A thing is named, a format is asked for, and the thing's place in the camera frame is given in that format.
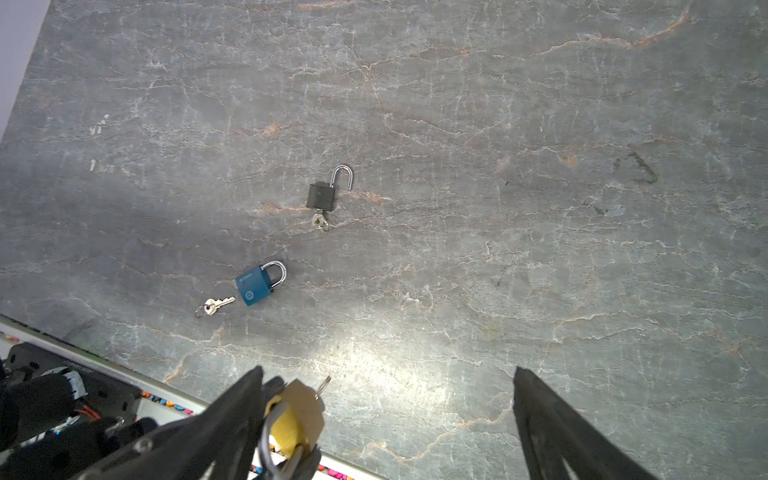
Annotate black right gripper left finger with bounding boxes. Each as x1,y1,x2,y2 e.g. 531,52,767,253
74,366,267,479

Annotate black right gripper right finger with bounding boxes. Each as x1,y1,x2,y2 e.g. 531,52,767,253
513,367,654,479

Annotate brass padlock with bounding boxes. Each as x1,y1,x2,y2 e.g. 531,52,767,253
257,380,325,479

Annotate silver key with ring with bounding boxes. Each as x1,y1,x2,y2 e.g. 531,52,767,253
315,375,332,398

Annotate small key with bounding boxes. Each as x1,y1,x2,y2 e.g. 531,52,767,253
194,296,237,318

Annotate blue padlock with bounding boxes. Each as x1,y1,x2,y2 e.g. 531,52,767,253
235,260,288,306

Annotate black padlock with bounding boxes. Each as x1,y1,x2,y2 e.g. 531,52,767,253
306,164,354,212

